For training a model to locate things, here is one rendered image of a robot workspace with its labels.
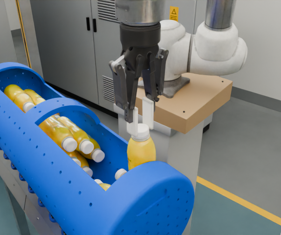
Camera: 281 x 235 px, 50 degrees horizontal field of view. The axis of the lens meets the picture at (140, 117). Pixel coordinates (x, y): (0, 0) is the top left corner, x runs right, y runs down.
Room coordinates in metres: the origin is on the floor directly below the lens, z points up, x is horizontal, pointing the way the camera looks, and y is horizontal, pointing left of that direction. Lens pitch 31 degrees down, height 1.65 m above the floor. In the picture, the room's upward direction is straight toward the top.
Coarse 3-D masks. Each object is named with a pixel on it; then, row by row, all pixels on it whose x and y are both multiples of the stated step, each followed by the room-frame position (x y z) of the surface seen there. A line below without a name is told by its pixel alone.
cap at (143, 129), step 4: (140, 124) 0.57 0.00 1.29; (144, 124) 0.57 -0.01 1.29; (140, 128) 0.55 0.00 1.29; (144, 128) 0.55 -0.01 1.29; (148, 128) 0.55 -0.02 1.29; (140, 132) 0.54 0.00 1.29; (144, 132) 0.54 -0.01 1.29; (148, 132) 0.55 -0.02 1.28; (140, 136) 0.54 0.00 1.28; (144, 136) 0.54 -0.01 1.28
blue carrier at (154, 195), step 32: (0, 64) 1.09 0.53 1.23; (0, 96) 0.88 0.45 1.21; (0, 128) 0.77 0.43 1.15; (32, 128) 0.69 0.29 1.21; (96, 128) 0.86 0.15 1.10; (32, 160) 0.61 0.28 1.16; (64, 160) 0.55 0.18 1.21; (64, 192) 0.49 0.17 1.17; (96, 192) 0.45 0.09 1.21; (128, 192) 0.43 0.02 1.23; (160, 192) 0.46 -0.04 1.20; (192, 192) 0.52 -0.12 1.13; (64, 224) 0.45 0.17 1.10; (96, 224) 0.39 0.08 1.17; (128, 224) 0.40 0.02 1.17; (160, 224) 0.46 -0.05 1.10
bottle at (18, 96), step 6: (12, 84) 1.05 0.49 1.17; (6, 90) 1.02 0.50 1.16; (12, 90) 1.00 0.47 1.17; (18, 90) 1.00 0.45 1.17; (12, 96) 0.98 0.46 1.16; (18, 96) 0.96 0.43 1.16; (24, 96) 0.96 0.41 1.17; (18, 102) 0.94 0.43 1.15; (24, 102) 0.93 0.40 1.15; (30, 102) 0.94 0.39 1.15
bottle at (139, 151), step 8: (128, 144) 0.55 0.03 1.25; (136, 144) 0.54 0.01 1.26; (144, 144) 0.53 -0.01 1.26; (152, 144) 0.55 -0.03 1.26; (128, 152) 0.54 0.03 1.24; (136, 152) 0.53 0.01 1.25; (144, 152) 0.53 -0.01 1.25; (152, 152) 0.54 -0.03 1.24; (128, 160) 0.54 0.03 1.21; (136, 160) 0.52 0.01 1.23; (144, 160) 0.52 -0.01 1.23; (152, 160) 0.53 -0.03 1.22; (128, 168) 0.55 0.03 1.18
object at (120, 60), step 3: (123, 54) 0.53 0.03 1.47; (120, 57) 0.53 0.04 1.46; (123, 57) 0.52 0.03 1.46; (117, 60) 0.52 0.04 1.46; (120, 60) 0.52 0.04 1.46; (123, 60) 0.52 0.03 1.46; (111, 63) 0.52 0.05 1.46; (114, 63) 0.51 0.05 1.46; (120, 63) 0.52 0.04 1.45; (123, 63) 0.52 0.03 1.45; (111, 66) 0.52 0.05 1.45; (123, 66) 0.52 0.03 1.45; (114, 69) 0.51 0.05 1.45; (123, 69) 0.51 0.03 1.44
